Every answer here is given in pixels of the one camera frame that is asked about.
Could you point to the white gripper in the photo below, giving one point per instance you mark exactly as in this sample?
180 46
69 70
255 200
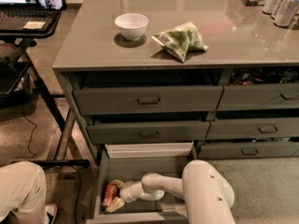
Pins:
127 193

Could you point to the red coke can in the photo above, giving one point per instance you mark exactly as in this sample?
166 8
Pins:
110 194

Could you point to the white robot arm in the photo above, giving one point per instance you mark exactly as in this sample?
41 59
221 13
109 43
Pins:
208 196

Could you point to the open bottom left drawer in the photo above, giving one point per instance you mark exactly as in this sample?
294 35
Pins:
169 210

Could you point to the middle left grey drawer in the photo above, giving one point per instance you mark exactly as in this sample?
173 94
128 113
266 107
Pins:
147 132

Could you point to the bottom right grey drawer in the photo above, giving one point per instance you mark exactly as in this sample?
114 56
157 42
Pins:
249 150

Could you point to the grey counter cabinet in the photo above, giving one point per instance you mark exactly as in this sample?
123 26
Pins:
244 47

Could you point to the middle right grey drawer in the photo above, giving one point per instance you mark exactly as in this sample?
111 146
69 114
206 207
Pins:
253 128

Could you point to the top right grey drawer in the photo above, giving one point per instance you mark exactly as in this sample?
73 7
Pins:
259 96

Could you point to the white can right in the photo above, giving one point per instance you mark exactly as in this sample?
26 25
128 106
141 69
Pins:
286 13

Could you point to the white shoe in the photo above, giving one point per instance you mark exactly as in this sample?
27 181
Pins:
50 213

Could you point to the person's leg beige trousers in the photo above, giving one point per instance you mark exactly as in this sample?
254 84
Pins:
23 193

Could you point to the white ceramic bowl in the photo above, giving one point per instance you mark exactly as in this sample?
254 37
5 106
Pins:
132 25

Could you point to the green chip bag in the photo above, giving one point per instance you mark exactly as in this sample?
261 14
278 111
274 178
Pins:
181 40

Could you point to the black laptop stand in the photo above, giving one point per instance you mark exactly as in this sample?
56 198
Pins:
20 64

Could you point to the yellow sticky note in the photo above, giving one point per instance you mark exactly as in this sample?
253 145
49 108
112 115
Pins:
32 25

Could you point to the black smartphone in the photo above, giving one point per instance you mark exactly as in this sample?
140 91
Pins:
51 4

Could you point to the black laptop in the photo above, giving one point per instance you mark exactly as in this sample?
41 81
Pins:
15 13

